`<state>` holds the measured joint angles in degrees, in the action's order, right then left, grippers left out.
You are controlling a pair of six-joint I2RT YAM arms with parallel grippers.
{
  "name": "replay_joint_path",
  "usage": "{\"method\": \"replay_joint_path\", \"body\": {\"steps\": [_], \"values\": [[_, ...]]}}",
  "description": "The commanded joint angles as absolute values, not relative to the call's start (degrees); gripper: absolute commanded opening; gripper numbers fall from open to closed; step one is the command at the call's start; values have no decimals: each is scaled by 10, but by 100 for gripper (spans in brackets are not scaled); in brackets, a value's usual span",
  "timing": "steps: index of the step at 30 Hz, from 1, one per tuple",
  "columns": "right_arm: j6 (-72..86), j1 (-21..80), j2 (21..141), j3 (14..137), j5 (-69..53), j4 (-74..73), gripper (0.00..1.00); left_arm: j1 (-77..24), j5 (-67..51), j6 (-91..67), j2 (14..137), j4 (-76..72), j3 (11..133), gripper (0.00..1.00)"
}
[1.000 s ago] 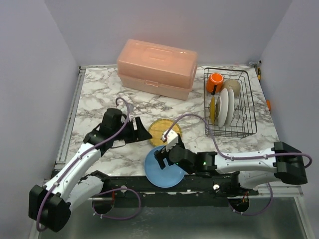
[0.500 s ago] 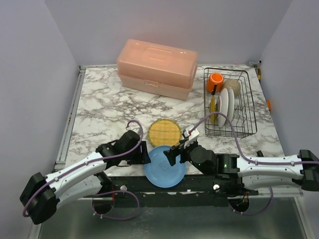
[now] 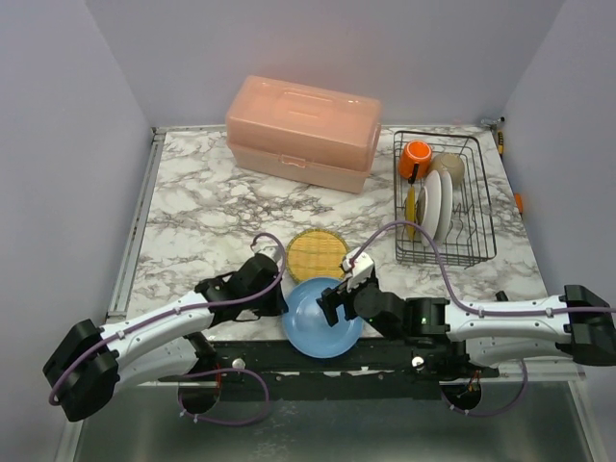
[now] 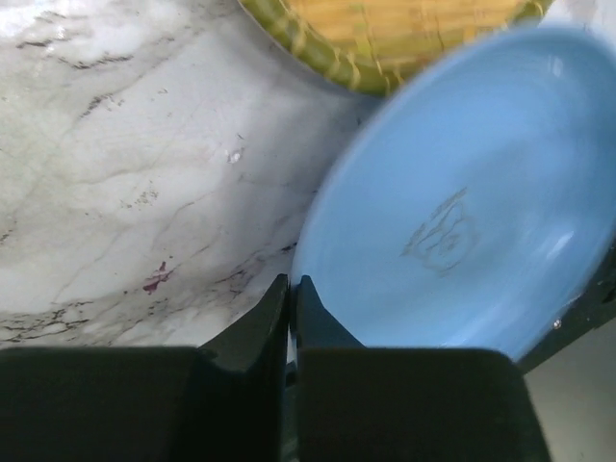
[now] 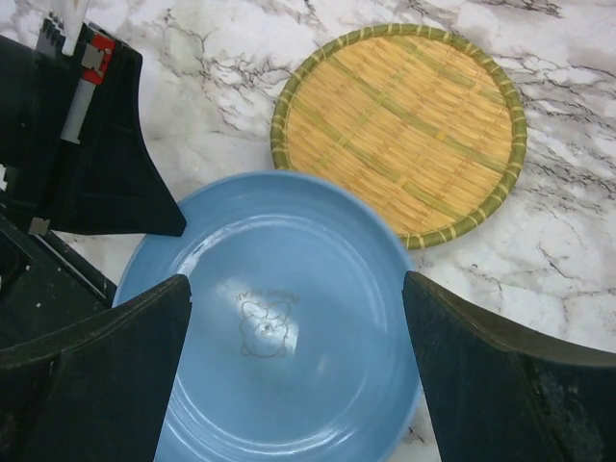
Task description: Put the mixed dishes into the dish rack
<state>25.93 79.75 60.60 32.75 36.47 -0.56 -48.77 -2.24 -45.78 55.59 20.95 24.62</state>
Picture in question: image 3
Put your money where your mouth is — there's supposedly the yellow woven round plate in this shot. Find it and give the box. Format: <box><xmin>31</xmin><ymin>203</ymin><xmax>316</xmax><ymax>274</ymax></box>
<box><xmin>286</xmin><ymin>228</ymin><xmax>349</xmax><ymax>283</ymax></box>

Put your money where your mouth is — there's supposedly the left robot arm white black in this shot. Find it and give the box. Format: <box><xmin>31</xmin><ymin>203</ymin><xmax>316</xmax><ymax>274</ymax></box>
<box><xmin>42</xmin><ymin>252</ymin><xmax>287</xmax><ymax>422</ymax></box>

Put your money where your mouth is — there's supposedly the teal Shi Hao Wei plate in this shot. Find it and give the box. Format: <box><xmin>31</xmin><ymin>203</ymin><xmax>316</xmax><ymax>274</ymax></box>
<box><xmin>434</xmin><ymin>171</ymin><xmax>453</xmax><ymax>243</ymax></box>

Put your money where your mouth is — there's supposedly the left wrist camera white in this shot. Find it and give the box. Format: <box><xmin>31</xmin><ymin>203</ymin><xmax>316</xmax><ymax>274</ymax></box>
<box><xmin>251</xmin><ymin>240</ymin><xmax>284</xmax><ymax>265</ymax></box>

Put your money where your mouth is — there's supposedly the light blue plate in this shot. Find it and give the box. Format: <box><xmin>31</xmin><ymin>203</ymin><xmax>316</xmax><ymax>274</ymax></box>
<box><xmin>282</xmin><ymin>277</ymin><xmax>364</xmax><ymax>359</ymax></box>

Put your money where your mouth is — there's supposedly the yellow black tool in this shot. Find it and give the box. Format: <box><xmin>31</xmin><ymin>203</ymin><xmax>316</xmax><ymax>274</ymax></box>
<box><xmin>496</xmin><ymin>116</ymin><xmax>505</xmax><ymax>157</ymax></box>

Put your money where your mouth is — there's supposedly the black front mounting rail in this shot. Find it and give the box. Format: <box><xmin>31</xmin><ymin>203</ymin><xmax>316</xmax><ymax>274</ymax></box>
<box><xmin>178</xmin><ymin>333</ymin><xmax>509</xmax><ymax>411</ymax></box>

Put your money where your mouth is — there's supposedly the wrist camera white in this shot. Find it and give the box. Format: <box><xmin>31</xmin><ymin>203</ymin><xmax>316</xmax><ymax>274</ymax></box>
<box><xmin>342</xmin><ymin>252</ymin><xmax>374</xmax><ymax>292</ymax></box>
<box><xmin>251</xmin><ymin>240</ymin><xmax>284</xmax><ymax>265</ymax></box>

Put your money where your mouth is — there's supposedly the white floral bowl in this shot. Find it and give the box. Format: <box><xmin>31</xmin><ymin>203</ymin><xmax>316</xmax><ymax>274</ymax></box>
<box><xmin>427</xmin><ymin>152</ymin><xmax>465</xmax><ymax>188</ymax></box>

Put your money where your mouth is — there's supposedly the orange mug black handle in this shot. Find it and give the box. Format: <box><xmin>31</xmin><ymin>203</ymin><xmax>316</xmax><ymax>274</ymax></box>
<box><xmin>398</xmin><ymin>140</ymin><xmax>432</xmax><ymax>184</ymax></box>

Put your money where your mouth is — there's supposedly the black wire dish rack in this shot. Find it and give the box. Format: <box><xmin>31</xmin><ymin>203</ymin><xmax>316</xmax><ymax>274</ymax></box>
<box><xmin>393</xmin><ymin>130</ymin><xmax>497</xmax><ymax>268</ymax></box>

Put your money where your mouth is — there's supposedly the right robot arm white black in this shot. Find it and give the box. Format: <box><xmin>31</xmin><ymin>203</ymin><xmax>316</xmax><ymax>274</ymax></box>
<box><xmin>317</xmin><ymin>275</ymin><xmax>615</xmax><ymax>369</ymax></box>

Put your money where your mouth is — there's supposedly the large teal rimmed plate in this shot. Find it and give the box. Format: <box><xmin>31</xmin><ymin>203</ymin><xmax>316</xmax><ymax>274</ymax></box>
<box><xmin>417</xmin><ymin>171</ymin><xmax>442</xmax><ymax>245</ymax></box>

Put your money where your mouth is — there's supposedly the small yellow patterned plate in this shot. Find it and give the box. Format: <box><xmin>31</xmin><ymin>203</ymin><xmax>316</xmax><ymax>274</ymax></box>
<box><xmin>404</xmin><ymin>186</ymin><xmax>417</xmax><ymax>241</ymax></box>

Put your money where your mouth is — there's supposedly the orange object at right edge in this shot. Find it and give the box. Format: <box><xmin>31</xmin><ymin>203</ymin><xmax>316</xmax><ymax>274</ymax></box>
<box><xmin>514</xmin><ymin>193</ymin><xmax>524</xmax><ymax>215</ymax></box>

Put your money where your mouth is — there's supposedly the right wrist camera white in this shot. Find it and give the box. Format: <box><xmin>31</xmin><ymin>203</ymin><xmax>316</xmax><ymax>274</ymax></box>
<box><xmin>342</xmin><ymin>252</ymin><xmax>374</xmax><ymax>292</ymax></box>

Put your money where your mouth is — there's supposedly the pink translucent storage box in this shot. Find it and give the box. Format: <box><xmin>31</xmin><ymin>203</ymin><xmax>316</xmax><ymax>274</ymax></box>
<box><xmin>225</xmin><ymin>76</ymin><xmax>381</xmax><ymax>193</ymax></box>

